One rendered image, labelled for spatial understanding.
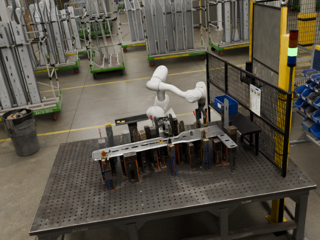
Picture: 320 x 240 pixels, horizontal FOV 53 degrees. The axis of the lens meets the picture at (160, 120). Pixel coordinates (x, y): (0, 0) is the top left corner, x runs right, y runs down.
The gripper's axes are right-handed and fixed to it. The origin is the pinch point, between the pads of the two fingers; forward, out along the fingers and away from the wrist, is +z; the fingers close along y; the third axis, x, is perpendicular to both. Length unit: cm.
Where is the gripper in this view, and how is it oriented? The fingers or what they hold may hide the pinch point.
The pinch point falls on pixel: (202, 120)
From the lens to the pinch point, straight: 334.6
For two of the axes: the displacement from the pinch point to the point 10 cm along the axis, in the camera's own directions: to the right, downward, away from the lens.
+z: 1.0, 9.0, 4.2
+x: 9.6, -1.9, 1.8
